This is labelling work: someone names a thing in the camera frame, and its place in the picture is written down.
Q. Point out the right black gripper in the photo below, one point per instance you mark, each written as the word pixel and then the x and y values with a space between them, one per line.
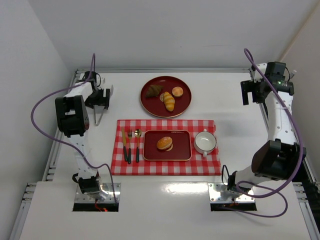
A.
pixel 244 91

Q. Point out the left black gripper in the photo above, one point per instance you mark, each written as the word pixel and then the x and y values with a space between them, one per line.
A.
pixel 99 104

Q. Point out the metal tongs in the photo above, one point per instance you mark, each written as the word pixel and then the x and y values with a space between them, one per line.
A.
pixel 99 110

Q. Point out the round sesame bun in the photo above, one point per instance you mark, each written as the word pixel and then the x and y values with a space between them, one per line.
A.
pixel 165 143

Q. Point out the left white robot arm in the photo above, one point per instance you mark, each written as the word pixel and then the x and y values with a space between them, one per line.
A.
pixel 73 121

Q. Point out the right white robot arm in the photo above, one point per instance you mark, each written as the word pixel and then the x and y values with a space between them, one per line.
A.
pixel 281 156

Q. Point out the striped orange bread roll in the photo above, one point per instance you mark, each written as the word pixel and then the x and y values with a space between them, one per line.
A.
pixel 169 101

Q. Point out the brown chocolate croissant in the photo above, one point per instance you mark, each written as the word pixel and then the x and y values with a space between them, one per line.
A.
pixel 154 90

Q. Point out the round red plate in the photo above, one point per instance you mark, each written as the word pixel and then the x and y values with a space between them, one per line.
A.
pixel 157 108

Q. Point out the small round cookie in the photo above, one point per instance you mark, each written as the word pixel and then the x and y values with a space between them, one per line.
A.
pixel 161 97

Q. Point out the red white checkered cloth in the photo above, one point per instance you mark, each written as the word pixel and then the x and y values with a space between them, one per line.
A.
pixel 196 166

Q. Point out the round flat bun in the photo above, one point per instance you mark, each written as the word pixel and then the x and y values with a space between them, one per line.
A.
pixel 177 91

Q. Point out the rectangular red tray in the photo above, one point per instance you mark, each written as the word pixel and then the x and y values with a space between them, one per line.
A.
pixel 180 149

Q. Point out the gold fork green handle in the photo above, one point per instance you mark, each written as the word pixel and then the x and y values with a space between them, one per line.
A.
pixel 129 135

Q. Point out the gold spoon green handle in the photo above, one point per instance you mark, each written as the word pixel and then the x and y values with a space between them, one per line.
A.
pixel 137 134

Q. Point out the gold knife green handle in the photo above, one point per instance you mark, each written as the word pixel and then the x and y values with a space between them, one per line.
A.
pixel 124 142

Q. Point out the white two-handled bowl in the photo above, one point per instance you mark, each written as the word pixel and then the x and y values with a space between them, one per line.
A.
pixel 205 142

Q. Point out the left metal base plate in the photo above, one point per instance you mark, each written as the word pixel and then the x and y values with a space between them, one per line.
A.
pixel 107 195

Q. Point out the metal base plate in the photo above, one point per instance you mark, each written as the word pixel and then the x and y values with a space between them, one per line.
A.
pixel 107 195
pixel 218 194

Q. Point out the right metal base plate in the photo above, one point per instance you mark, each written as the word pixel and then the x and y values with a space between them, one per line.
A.
pixel 218 194

